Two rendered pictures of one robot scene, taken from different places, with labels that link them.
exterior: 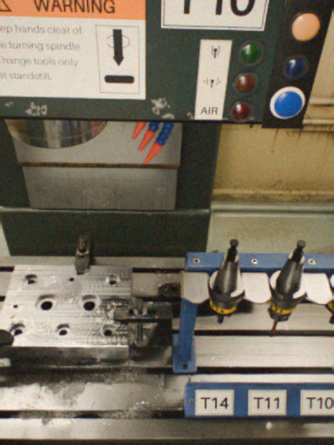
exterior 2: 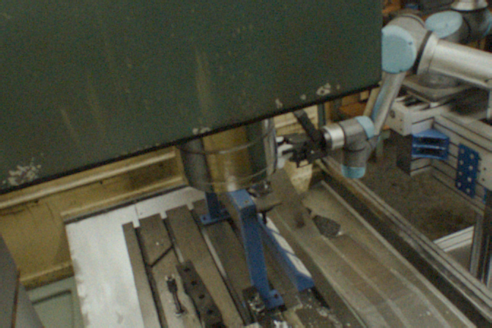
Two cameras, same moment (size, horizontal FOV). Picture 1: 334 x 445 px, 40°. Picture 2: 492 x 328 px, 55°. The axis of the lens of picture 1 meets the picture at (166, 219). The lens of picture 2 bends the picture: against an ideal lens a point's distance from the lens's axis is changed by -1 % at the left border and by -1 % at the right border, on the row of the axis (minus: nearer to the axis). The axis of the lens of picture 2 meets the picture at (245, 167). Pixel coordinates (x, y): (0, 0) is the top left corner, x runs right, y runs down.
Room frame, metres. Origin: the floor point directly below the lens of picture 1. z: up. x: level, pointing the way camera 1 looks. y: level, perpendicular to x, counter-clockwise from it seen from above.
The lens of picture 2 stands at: (0.76, 0.83, 1.84)
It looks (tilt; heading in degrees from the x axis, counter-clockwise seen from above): 30 degrees down; 257
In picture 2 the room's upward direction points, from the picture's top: 9 degrees counter-clockwise
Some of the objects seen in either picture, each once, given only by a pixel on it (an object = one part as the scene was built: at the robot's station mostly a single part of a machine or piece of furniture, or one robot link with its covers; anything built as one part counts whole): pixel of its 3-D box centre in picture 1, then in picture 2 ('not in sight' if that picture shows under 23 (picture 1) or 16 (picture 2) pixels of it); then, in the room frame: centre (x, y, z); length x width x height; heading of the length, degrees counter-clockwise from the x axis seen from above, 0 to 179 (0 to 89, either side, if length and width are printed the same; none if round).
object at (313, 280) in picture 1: (317, 288); not in sight; (0.53, -0.28, 1.21); 0.07 x 0.05 x 0.01; 3
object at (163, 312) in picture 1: (143, 321); (258, 315); (0.61, 0.04, 0.97); 0.13 x 0.03 x 0.15; 93
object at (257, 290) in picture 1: (256, 288); not in sight; (0.53, -0.17, 1.21); 0.07 x 0.05 x 0.01; 3
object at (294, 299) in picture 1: (286, 288); not in sight; (0.53, -0.22, 1.21); 0.06 x 0.06 x 0.03
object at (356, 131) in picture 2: not in sight; (353, 132); (0.15, -0.34, 1.17); 0.11 x 0.08 x 0.09; 3
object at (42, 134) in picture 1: (53, 88); (223, 133); (0.64, 0.18, 1.52); 0.16 x 0.16 x 0.12
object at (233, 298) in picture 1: (226, 287); (260, 189); (0.53, -0.11, 1.21); 0.06 x 0.06 x 0.03
